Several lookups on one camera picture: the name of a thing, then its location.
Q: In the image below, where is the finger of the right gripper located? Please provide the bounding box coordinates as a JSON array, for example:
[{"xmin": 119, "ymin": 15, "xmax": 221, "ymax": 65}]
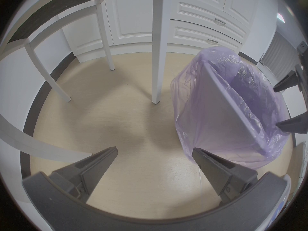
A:
[
  {"xmin": 275, "ymin": 112, "xmax": 308, "ymax": 135},
  {"xmin": 273, "ymin": 70, "xmax": 299, "ymax": 93}
]

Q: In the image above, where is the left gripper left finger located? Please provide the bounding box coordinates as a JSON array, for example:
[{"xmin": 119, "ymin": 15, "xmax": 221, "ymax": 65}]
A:
[{"xmin": 49, "ymin": 146, "xmax": 118, "ymax": 203}]

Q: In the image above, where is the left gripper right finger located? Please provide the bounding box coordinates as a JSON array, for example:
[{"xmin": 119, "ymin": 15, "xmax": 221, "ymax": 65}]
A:
[{"xmin": 192, "ymin": 147, "xmax": 258, "ymax": 204}]

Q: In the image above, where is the purple plastic bag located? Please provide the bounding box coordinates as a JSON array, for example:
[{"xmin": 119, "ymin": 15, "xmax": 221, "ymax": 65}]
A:
[{"xmin": 170, "ymin": 46, "xmax": 291, "ymax": 170}]

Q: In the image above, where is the white wardrobe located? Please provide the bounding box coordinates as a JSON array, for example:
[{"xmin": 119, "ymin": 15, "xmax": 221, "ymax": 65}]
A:
[{"xmin": 61, "ymin": 0, "xmax": 261, "ymax": 63}]

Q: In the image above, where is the white chair with grey seat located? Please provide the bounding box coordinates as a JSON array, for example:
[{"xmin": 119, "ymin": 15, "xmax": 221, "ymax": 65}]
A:
[{"xmin": 0, "ymin": 0, "xmax": 174, "ymax": 164}]

